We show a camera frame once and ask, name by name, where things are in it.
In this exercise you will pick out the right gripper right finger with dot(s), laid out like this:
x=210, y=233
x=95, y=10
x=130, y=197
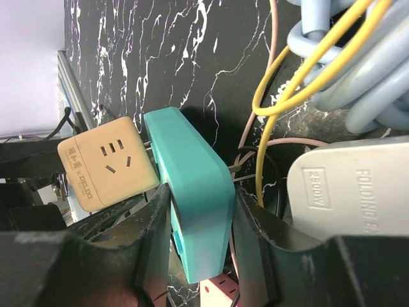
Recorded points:
x=281, y=266

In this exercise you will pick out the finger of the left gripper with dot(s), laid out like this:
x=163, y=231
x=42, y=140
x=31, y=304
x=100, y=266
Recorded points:
x=31, y=159

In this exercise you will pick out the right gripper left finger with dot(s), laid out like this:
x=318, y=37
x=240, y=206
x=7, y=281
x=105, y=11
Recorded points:
x=103, y=260

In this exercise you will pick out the pink square plug adapter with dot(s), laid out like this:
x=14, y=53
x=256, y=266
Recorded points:
x=218, y=291

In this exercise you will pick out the teal triangular power strip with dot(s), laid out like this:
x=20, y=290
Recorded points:
x=203, y=192

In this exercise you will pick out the white square plug adapter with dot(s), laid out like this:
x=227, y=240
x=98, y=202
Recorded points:
x=351, y=188

